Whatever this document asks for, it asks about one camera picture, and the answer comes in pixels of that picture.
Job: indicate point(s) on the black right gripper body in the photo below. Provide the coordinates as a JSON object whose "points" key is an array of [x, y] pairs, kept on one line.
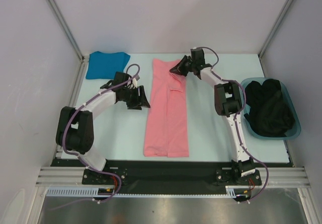
{"points": [[187, 65]]}

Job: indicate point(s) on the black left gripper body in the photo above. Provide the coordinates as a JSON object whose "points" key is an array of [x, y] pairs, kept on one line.
{"points": [[130, 96]]}

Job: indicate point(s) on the pink t shirt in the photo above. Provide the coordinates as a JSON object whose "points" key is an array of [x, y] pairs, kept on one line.
{"points": [[166, 132]]}

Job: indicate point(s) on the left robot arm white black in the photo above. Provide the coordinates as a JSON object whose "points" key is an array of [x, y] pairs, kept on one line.
{"points": [[75, 131]]}

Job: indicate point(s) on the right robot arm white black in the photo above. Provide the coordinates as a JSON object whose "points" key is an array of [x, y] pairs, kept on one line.
{"points": [[228, 103]]}

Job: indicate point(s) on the folded blue t shirt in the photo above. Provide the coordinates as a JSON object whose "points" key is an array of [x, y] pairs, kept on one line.
{"points": [[105, 65]]}

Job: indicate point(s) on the black t shirt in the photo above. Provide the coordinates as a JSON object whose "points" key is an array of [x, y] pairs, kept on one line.
{"points": [[269, 115]]}

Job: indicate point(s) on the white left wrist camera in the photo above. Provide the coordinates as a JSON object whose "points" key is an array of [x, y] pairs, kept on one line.
{"points": [[135, 81]]}

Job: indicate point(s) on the left aluminium corner post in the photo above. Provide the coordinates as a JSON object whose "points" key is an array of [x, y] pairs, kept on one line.
{"points": [[65, 28]]}

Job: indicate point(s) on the aluminium corner post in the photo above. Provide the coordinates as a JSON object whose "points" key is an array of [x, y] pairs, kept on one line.
{"points": [[65, 28], [277, 24]]}

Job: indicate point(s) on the white slotted cable duct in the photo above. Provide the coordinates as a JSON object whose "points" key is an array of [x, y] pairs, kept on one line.
{"points": [[103, 192]]}

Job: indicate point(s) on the right aluminium corner post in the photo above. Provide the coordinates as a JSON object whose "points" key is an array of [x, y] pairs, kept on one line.
{"points": [[277, 24]]}

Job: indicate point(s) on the aluminium front frame rail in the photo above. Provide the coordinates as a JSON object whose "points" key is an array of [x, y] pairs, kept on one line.
{"points": [[75, 176]]}

